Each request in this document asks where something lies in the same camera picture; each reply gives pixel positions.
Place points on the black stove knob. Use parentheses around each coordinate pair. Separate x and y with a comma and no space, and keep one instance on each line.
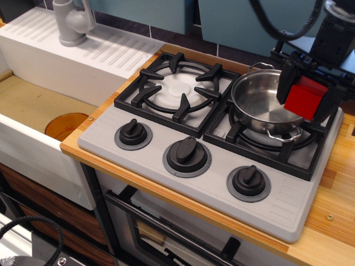
(187,158)
(248,184)
(133,136)

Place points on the black right burner grate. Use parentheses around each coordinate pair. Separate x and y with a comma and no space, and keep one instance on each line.
(299,157)

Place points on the stainless steel pan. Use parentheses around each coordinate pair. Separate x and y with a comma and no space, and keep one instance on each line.
(254,95)

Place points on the wooden drawer cabinet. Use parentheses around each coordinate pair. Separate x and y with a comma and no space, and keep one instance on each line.
(83,236)

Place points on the black right stove knob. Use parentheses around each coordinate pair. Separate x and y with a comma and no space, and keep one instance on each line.
(248,184)

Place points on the oven door with handle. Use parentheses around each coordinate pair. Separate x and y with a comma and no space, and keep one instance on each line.
(161,234)

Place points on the black left stove knob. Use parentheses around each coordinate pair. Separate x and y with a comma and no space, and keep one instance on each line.
(133,136)

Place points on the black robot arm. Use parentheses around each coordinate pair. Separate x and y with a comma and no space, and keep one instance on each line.
(304,38)

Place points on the white toy sink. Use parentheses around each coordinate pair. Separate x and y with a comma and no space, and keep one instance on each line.
(41,80)

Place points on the black middle stove knob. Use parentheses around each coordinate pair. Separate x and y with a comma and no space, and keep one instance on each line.
(187,158)

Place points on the orange plastic plate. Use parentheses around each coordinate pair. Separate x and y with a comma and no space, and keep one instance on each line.
(62,126)

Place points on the grey toy faucet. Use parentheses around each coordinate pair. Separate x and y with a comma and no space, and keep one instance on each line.
(73,25)

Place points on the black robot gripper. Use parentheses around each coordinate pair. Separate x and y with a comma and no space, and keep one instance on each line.
(331,48)

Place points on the grey toy stove top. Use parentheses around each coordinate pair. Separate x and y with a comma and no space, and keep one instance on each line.
(282,213)

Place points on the black left burner grate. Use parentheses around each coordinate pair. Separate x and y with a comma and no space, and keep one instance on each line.
(178,93)

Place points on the red cube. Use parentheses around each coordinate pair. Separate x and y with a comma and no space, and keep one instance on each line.
(304,97)

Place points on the black burner grate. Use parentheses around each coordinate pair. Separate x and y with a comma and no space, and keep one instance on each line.
(299,157)
(178,93)

